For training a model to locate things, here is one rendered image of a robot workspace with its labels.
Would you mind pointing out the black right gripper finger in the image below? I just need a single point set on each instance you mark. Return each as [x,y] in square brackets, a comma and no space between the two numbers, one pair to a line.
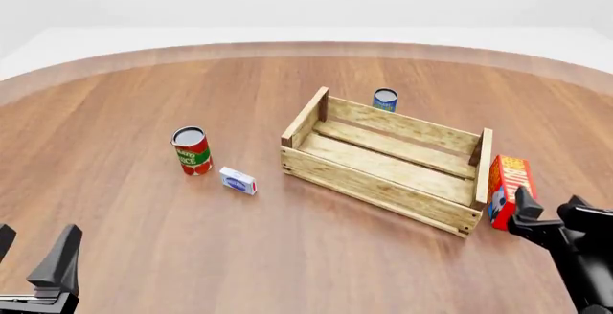
[573,208]
[527,206]

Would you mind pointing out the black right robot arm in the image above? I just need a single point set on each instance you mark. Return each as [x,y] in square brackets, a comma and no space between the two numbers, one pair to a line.
[591,267]

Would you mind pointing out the wooden slat tray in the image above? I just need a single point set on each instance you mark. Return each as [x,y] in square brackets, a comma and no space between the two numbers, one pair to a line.
[383,170]

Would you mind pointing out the red butter box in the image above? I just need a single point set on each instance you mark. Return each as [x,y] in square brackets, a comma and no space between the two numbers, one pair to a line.
[507,181]

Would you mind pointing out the red tomato sauce tin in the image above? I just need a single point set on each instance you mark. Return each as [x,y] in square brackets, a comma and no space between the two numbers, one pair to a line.
[193,156]

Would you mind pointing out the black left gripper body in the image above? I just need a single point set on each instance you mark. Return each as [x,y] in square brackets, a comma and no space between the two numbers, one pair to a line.
[43,303]

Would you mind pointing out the small white blue box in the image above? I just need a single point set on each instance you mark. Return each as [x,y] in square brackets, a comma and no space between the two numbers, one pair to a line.
[237,182]

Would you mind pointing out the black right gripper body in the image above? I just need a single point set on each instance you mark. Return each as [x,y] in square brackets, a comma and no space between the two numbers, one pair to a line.
[536,233]

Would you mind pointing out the blue food tin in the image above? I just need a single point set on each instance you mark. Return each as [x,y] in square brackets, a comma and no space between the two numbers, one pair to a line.
[385,104]

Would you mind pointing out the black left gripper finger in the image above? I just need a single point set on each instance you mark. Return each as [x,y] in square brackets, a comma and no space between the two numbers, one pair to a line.
[5,239]
[58,263]

